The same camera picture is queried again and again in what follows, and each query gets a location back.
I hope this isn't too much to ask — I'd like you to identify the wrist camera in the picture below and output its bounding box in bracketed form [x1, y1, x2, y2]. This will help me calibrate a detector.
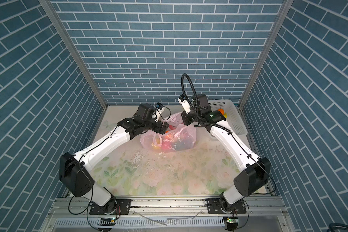
[178, 97, 191, 114]
[133, 102, 164, 122]

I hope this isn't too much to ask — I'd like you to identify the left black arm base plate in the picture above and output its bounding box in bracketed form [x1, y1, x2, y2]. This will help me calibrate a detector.
[89, 199, 132, 216]

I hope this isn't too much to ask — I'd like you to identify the aluminium front rail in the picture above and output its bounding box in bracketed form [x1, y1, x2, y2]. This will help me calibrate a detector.
[46, 195, 289, 220]

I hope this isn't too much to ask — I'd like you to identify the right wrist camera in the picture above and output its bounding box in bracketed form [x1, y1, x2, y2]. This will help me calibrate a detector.
[178, 97, 191, 114]

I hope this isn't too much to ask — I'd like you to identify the orange fruit in bag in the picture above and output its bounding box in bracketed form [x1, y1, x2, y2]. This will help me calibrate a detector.
[164, 133, 177, 143]

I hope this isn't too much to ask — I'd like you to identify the white plastic basket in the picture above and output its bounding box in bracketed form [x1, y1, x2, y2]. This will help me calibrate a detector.
[209, 99, 247, 136]

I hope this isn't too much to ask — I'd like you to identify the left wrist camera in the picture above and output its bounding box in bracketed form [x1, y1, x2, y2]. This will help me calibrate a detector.
[133, 102, 164, 122]

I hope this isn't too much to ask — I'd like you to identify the pink plastic bag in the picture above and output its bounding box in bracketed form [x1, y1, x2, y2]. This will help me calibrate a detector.
[140, 112, 197, 153]

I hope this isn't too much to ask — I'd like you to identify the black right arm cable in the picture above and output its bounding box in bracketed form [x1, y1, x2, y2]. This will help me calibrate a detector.
[181, 73, 199, 117]

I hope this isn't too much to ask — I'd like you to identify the yellow lemon in bag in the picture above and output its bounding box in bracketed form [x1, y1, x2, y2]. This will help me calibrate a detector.
[152, 135, 162, 150]

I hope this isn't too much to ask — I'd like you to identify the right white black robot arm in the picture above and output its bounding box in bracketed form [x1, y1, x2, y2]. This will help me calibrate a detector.
[180, 110, 271, 211]

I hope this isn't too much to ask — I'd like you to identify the red fruit in bag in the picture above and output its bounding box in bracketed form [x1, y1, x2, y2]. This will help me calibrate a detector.
[160, 139, 173, 152]

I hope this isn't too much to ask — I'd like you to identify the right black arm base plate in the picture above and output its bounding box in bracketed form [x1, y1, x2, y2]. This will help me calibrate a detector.
[204, 198, 247, 214]

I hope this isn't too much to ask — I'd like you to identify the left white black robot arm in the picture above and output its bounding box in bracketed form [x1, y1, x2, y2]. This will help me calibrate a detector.
[59, 118, 169, 214]

